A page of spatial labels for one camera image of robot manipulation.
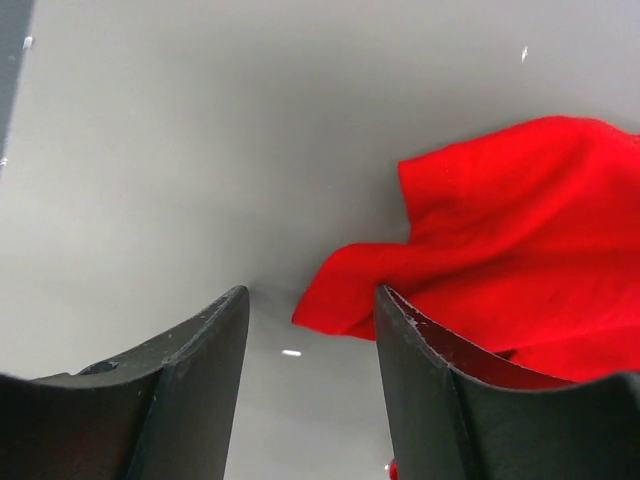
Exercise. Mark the red t shirt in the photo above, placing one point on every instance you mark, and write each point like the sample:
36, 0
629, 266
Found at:
524, 242

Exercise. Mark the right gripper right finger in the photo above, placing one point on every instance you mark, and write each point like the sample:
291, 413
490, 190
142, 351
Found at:
457, 411

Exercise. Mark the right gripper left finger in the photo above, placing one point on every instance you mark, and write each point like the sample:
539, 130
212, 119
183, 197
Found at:
161, 410

